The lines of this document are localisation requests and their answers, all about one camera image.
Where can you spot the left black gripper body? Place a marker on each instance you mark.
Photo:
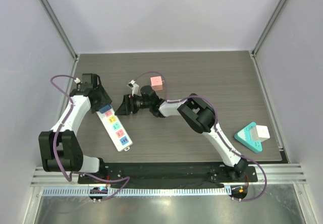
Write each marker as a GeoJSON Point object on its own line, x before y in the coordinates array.
{"type": "Point", "coordinates": [102, 98]}

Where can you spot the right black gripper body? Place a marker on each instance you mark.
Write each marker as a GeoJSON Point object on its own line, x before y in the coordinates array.
{"type": "Point", "coordinates": [127, 104]}

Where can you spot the pink cube plug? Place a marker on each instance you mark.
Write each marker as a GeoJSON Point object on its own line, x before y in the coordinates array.
{"type": "Point", "coordinates": [157, 83]}

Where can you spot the white multicolour power strip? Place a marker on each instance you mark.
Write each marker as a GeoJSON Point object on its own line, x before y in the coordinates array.
{"type": "Point", "coordinates": [115, 130]}

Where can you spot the teal triangular socket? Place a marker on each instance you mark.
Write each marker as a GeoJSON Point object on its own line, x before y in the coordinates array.
{"type": "Point", "coordinates": [243, 136]}

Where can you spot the white cube plug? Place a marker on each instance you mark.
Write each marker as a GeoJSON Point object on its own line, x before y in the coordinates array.
{"type": "Point", "coordinates": [259, 133]}

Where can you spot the blue cube plug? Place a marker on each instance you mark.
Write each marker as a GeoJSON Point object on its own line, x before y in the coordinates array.
{"type": "Point", "coordinates": [105, 108]}

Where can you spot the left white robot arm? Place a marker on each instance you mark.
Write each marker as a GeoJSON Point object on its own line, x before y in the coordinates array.
{"type": "Point", "coordinates": [59, 148]}

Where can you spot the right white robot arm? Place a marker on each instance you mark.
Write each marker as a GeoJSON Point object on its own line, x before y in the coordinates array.
{"type": "Point", "coordinates": [200, 116]}

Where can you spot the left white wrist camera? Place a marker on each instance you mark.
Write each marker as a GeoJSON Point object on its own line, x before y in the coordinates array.
{"type": "Point", "coordinates": [77, 80]}

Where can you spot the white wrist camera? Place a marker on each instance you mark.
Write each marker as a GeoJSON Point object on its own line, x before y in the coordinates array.
{"type": "Point", "coordinates": [134, 87]}
{"type": "Point", "coordinates": [77, 80]}

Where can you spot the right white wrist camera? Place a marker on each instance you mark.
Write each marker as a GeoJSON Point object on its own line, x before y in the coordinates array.
{"type": "Point", "coordinates": [134, 87]}

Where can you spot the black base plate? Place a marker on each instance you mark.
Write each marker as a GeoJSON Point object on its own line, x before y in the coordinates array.
{"type": "Point", "coordinates": [176, 175]}

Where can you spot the white slotted cable duct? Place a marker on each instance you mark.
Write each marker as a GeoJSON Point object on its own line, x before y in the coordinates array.
{"type": "Point", "coordinates": [91, 191]}

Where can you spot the aluminium frame rail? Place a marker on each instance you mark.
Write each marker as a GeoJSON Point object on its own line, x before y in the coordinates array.
{"type": "Point", "coordinates": [275, 174]}

